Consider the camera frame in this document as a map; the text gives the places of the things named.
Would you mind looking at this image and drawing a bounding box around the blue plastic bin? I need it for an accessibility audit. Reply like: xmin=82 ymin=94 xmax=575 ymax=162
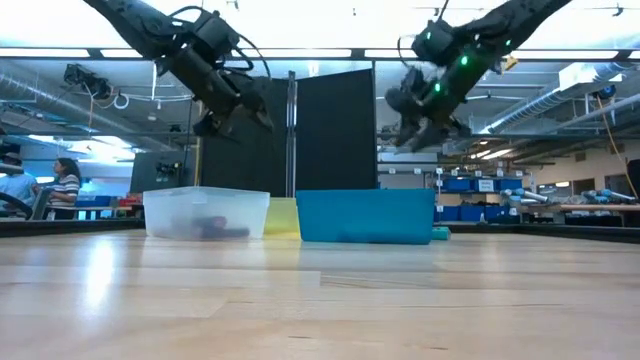
xmin=295 ymin=188 xmax=436 ymax=246

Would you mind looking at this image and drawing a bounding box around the black table frame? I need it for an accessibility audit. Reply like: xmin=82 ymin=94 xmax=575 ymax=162
xmin=0 ymin=218 xmax=640 ymax=245

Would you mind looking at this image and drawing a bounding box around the clear plastic bin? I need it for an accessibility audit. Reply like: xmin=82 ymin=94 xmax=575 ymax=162
xmin=142 ymin=186 xmax=271 ymax=241

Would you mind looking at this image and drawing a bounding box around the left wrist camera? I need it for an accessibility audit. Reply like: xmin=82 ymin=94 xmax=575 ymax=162
xmin=192 ymin=9 xmax=242 ymax=51

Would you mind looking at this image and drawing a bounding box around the shelf with blue bins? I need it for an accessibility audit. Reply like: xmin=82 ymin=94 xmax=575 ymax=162
xmin=433 ymin=172 xmax=524 ymax=225

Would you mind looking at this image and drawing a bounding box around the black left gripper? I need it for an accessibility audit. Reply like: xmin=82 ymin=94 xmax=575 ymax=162
xmin=157 ymin=47 xmax=274 ymax=137

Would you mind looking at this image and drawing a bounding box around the ceiling light strip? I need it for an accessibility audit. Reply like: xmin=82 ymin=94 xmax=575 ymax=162
xmin=259 ymin=48 xmax=353 ymax=59
xmin=0 ymin=48 xmax=91 ymax=59
xmin=99 ymin=48 xmax=161 ymax=59
xmin=363 ymin=48 xmax=426 ymax=60
xmin=514 ymin=49 xmax=620 ymax=60

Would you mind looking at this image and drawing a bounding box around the silver air duct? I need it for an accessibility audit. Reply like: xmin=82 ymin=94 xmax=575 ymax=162
xmin=477 ymin=62 xmax=626 ymax=137

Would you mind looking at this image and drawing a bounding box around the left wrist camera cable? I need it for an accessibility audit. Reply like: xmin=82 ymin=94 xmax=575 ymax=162
xmin=169 ymin=4 xmax=274 ymax=81

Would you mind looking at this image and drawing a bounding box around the yellow plastic bin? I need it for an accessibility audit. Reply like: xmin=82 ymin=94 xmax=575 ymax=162
xmin=263 ymin=197 xmax=302 ymax=240

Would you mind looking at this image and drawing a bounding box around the black folding partition screen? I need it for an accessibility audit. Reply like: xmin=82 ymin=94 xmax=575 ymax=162
xmin=201 ymin=68 xmax=380 ymax=199

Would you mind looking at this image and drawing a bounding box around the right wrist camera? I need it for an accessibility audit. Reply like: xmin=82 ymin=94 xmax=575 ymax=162
xmin=412 ymin=19 xmax=456 ymax=67

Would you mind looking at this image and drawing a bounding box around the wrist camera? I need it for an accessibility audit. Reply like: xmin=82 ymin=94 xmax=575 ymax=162
xmin=192 ymin=9 xmax=242 ymax=51
xmin=412 ymin=19 xmax=456 ymax=67

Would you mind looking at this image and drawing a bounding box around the white duct box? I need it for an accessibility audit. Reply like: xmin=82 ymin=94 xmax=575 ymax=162
xmin=558 ymin=62 xmax=624 ymax=92

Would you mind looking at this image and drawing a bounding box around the person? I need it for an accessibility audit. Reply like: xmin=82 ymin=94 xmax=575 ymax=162
xmin=0 ymin=151 xmax=40 ymax=209
xmin=47 ymin=157 xmax=83 ymax=221

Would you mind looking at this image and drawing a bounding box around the wooden workbench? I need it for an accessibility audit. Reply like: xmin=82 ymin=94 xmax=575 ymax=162
xmin=519 ymin=202 xmax=640 ymax=215

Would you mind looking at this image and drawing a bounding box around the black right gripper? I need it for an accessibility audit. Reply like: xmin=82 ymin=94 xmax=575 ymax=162
xmin=385 ymin=47 xmax=484 ymax=152

